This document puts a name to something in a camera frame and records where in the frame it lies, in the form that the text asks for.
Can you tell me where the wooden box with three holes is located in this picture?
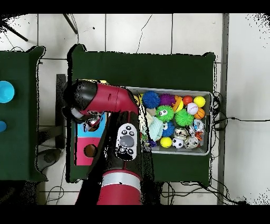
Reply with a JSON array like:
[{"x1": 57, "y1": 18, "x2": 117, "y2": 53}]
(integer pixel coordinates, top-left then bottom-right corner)
[{"x1": 74, "y1": 79, "x2": 110, "y2": 166}]

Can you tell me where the clear mesh bin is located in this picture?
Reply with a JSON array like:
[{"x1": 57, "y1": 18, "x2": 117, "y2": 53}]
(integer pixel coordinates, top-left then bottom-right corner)
[{"x1": 126, "y1": 86, "x2": 213, "y2": 156}]

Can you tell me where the dark grey stand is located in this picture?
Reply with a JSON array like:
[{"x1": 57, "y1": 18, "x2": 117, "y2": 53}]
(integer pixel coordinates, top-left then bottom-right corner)
[{"x1": 37, "y1": 73, "x2": 67, "y2": 174}]

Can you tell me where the blue spiky ball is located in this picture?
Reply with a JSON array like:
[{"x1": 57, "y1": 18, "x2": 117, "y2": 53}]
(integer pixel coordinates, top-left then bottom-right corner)
[{"x1": 141, "y1": 90, "x2": 161, "y2": 109}]

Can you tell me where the mint green knitted cloth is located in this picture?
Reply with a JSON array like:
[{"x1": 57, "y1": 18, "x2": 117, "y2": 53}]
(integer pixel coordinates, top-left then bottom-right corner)
[{"x1": 145, "y1": 116, "x2": 165, "y2": 142}]

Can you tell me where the green fuzzy ball with eyes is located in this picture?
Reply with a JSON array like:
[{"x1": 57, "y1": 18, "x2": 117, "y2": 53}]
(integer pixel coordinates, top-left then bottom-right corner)
[{"x1": 155, "y1": 105, "x2": 175, "y2": 123}]

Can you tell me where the yellow ball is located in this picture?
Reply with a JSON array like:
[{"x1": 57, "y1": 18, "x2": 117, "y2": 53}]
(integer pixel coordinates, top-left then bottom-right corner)
[
  {"x1": 160, "y1": 137, "x2": 173, "y2": 148},
  {"x1": 194, "y1": 96, "x2": 207, "y2": 108}
]

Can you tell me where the purple spiky ball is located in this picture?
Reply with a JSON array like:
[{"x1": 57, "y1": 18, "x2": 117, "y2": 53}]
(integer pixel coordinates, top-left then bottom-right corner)
[{"x1": 159, "y1": 94, "x2": 176, "y2": 107}]

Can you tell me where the dark green side table cloth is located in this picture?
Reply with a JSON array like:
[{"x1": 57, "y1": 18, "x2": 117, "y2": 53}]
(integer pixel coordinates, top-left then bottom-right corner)
[{"x1": 0, "y1": 45, "x2": 46, "y2": 183}]

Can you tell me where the green spiky ball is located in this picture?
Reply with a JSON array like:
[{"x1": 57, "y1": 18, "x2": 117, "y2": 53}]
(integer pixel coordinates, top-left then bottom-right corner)
[{"x1": 175, "y1": 109, "x2": 195, "y2": 127}]

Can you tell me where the blue round bowl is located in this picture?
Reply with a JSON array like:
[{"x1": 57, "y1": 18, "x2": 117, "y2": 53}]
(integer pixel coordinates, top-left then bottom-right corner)
[{"x1": 0, "y1": 80, "x2": 16, "y2": 104}]

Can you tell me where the red orange ball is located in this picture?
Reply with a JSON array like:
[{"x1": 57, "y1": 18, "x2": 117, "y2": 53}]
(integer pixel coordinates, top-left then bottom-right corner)
[{"x1": 182, "y1": 95, "x2": 194, "y2": 106}]

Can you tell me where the black stand leg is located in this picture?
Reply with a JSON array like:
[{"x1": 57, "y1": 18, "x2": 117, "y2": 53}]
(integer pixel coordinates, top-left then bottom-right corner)
[
  {"x1": 0, "y1": 18, "x2": 30, "y2": 42},
  {"x1": 63, "y1": 13, "x2": 79, "y2": 34}
]

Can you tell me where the white baseball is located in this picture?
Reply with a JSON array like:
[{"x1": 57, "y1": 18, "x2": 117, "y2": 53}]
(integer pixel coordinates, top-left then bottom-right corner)
[{"x1": 187, "y1": 102, "x2": 199, "y2": 115}]

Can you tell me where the small orange basketball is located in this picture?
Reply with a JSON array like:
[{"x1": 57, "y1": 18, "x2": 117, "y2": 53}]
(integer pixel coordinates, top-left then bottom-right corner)
[{"x1": 194, "y1": 108, "x2": 206, "y2": 120}]

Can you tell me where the black floor cable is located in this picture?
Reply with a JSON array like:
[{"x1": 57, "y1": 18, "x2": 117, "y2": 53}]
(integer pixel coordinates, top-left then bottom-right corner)
[{"x1": 212, "y1": 115, "x2": 270, "y2": 127}]

